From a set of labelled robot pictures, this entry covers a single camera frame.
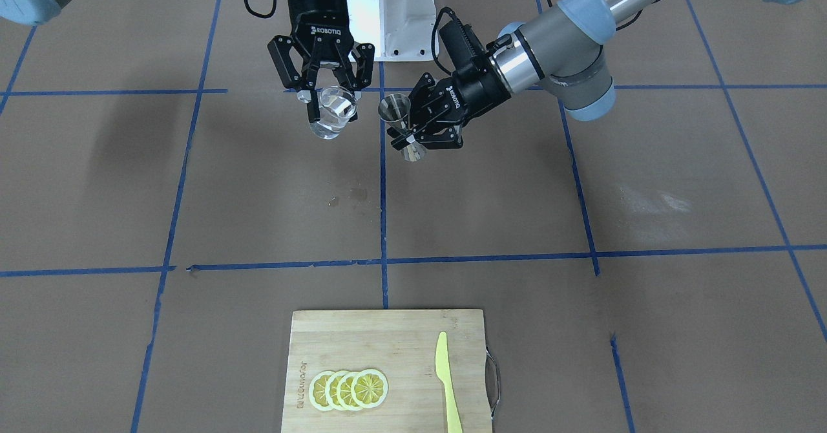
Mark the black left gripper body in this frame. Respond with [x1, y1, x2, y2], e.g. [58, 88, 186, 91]
[436, 61, 512, 127]

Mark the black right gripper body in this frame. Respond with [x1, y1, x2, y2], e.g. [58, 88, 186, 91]
[288, 0, 353, 72]

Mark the steel jigger measuring cup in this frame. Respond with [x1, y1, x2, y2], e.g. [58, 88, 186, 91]
[378, 92, 426, 162]

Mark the clear glass beaker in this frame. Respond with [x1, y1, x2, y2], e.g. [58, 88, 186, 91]
[301, 86, 359, 140]

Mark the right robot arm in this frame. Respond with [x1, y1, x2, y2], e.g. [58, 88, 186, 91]
[2, 0, 376, 123]

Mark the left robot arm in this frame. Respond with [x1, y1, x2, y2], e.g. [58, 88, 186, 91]
[387, 0, 801, 150]

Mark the bamboo cutting board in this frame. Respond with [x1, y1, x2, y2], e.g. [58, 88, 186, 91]
[280, 309, 493, 432]

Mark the yellow plastic knife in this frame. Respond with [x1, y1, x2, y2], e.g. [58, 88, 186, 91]
[434, 331, 463, 432]

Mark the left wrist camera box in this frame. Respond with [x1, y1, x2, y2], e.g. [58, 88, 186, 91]
[439, 18, 490, 81]

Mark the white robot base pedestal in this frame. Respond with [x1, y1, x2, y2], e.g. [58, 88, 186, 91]
[348, 0, 437, 63]

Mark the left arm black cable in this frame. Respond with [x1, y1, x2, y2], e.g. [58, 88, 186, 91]
[432, 0, 647, 75]

